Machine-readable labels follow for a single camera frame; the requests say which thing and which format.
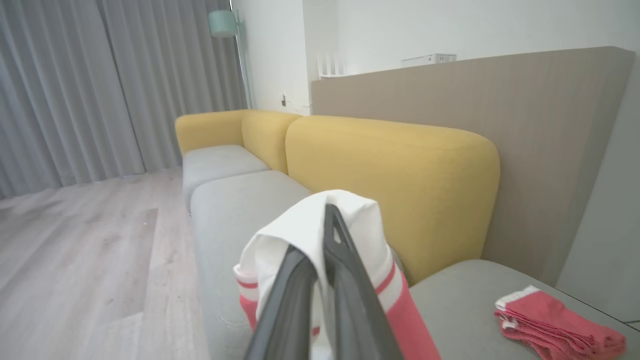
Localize mint green floor lamp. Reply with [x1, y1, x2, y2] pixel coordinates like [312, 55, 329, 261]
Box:
[208, 9, 256, 110]

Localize red shorts white trim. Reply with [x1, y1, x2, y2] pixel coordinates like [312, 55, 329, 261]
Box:
[494, 285, 627, 360]

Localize large grey sofa seat cushion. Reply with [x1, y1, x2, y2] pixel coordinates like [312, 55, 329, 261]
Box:
[409, 259, 640, 360]

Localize grey pleated curtain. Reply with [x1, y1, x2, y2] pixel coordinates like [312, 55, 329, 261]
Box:
[0, 0, 249, 199]

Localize narrow yellow sofa backrest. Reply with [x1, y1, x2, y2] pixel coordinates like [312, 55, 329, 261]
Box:
[242, 110, 304, 175]

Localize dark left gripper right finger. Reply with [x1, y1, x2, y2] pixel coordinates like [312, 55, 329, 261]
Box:
[323, 204, 405, 360]

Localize white flat router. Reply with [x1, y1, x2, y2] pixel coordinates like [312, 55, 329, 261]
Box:
[400, 53, 457, 68]

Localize white device with antennas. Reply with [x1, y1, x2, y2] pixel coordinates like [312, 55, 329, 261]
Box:
[317, 50, 347, 80]

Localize red white basketball jersey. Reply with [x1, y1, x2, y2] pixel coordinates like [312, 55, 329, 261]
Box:
[233, 189, 442, 360]

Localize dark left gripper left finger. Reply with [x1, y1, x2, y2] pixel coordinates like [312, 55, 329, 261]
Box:
[244, 245, 319, 360]

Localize wide yellow sofa backrest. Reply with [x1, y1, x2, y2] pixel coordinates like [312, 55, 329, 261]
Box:
[285, 115, 501, 287]

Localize yellow sofa armrest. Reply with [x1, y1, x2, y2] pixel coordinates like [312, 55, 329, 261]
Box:
[174, 109, 251, 156]

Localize beige wall panel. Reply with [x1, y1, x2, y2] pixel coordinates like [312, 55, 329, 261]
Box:
[310, 46, 636, 289]

